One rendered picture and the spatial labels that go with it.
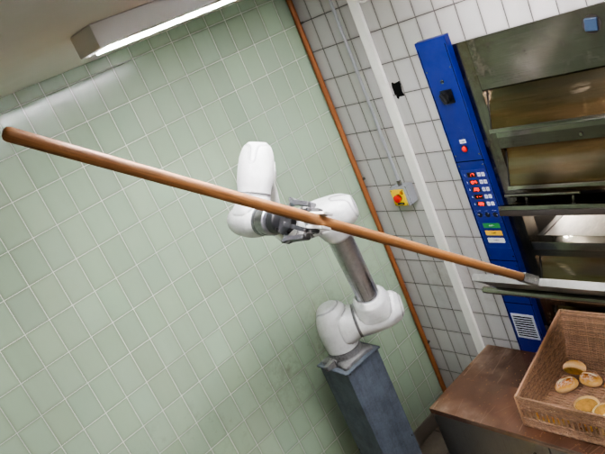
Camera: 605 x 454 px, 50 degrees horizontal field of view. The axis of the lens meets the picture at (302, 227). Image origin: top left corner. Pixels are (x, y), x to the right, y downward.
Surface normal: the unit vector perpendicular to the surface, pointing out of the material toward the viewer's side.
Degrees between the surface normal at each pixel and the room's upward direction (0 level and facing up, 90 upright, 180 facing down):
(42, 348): 90
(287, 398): 90
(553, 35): 90
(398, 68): 90
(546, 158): 70
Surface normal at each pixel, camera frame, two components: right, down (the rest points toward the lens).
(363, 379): 0.58, 0.02
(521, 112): -0.78, 0.16
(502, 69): -0.69, 0.49
